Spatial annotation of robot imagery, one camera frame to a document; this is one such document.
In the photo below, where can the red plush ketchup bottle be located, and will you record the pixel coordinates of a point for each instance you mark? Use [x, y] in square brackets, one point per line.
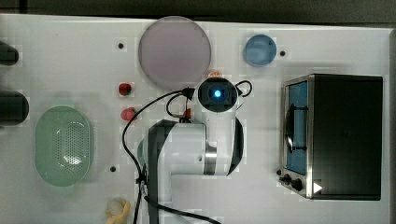
[187, 114]

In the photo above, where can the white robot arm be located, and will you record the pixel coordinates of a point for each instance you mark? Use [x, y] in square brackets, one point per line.
[211, 142]

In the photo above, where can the green oval strainer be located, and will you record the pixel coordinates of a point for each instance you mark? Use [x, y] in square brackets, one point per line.
[62, 146]

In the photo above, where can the orange slice toy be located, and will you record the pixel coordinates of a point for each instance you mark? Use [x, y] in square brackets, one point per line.
[214, 73]

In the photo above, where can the grey round plate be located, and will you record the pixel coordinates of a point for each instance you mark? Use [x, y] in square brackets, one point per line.
[174, 53]

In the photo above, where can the green mug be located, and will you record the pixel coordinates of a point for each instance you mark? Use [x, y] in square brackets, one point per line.
[143, 152]

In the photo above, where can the red green strawberry toy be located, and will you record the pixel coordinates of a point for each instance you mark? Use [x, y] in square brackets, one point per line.
[128, 113]

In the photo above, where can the blue bowl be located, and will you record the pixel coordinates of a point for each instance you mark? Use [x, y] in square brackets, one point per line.
[260, 50]

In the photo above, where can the beige plush toy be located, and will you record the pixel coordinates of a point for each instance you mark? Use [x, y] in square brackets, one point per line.
[117, 211]

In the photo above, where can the black toaster oven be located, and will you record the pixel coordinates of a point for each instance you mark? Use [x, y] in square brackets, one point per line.
[332, 137]

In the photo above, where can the black cylinder post lower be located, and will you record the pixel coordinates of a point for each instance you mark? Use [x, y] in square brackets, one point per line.
[14, 108]

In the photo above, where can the black cylinder post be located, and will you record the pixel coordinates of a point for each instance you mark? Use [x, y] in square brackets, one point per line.
[8, 55]
[14, 108]

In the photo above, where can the black cylinder post upper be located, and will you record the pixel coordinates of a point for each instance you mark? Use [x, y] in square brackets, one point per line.
[8, 55]

